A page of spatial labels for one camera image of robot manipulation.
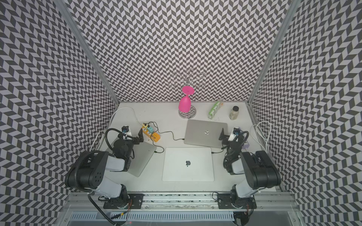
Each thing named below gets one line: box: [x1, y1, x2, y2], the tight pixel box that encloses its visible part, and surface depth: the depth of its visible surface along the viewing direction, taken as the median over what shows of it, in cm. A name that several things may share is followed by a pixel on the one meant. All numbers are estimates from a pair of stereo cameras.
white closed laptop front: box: [162, 147, 215, 182], surface depth 85 cm
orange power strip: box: [141, 126, 161, 143], surface depth 98 cm
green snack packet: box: [207, 100, 222, 120], surface depth 107 cm
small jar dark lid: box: [229, 105, 239, 121], surface depth 104 cm
